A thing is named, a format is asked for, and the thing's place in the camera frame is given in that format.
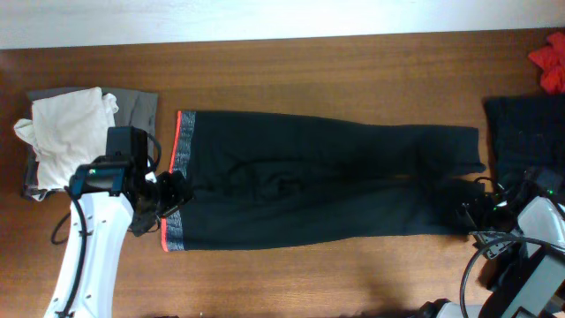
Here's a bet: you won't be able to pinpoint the black leggings with pink waistband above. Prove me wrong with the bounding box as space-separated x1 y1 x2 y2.
161 111 486 252

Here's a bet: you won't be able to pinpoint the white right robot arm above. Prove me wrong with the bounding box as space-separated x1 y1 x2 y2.
416 168 564 318

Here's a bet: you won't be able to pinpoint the grey folded garment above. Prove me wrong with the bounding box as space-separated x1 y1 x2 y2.
20 87 158 201

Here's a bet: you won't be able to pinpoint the black garment pile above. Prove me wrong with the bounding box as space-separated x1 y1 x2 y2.
484 95 564 193

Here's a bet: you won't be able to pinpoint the white folded shirt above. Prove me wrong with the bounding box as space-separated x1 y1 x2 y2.
14 87 119 190

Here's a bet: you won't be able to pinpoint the red cloth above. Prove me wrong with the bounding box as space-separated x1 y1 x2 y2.
528 32 564 95

